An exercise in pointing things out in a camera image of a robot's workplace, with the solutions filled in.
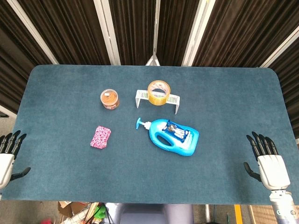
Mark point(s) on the dark brown curtain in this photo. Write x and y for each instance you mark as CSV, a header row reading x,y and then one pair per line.
x,y
70,28

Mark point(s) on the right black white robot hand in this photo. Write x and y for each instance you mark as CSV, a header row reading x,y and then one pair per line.
x,y
273,170

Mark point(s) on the blue felt table mat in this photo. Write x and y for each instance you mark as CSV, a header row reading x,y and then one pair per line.
x,y
70,168

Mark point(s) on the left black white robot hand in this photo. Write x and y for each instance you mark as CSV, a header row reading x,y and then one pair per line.
x,y
5,163

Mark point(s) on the green toy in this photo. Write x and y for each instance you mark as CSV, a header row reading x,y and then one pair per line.
x,y
99,211

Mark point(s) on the white mesh desk shelf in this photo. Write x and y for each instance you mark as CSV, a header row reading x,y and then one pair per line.
x,y
174,99

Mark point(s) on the yellow packing tape roll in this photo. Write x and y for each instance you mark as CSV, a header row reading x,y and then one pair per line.
x,y
158,99

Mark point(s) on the cardboard box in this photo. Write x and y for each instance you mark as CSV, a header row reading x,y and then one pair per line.
x,y
72,210

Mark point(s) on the grey purple robot base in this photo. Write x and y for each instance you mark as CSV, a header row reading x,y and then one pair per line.
x,y
149,214

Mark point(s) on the clear jar of rubber bands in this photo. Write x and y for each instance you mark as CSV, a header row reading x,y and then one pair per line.
x,y
109,99

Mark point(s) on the thin white frame post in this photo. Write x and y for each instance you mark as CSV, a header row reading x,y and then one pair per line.
x,y
155,35

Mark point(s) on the blue Oreo cookie pack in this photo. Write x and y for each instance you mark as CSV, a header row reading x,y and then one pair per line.
x,y
175,130

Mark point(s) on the blue detergent pump bottle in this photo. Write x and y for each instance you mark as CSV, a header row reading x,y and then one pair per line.
x,y
177,147

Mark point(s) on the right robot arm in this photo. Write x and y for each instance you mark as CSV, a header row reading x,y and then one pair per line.
x,y
282,207

